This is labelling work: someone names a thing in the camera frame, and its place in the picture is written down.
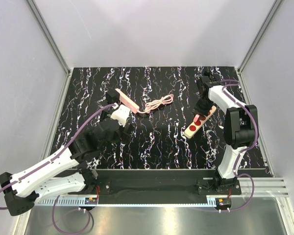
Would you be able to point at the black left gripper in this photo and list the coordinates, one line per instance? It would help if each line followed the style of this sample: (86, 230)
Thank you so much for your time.
(126, 135)

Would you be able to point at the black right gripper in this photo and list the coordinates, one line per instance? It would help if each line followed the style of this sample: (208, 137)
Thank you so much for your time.
(197, 110)

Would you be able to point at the pink power strip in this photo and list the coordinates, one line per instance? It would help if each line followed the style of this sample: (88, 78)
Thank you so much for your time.
(125, 100)

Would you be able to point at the beige red power strip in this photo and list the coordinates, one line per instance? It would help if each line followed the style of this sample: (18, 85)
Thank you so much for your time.
(193, 128)

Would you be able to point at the pink square socket adapter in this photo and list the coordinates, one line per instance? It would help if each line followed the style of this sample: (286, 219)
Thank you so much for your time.
(196, 118)

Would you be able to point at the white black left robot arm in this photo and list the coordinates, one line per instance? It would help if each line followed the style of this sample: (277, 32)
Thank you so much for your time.
(65, 171)

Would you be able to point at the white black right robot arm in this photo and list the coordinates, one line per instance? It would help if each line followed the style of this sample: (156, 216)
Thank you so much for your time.
(240, 130)

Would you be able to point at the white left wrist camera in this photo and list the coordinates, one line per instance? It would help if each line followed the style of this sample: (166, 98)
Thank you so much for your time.
(121, 114)

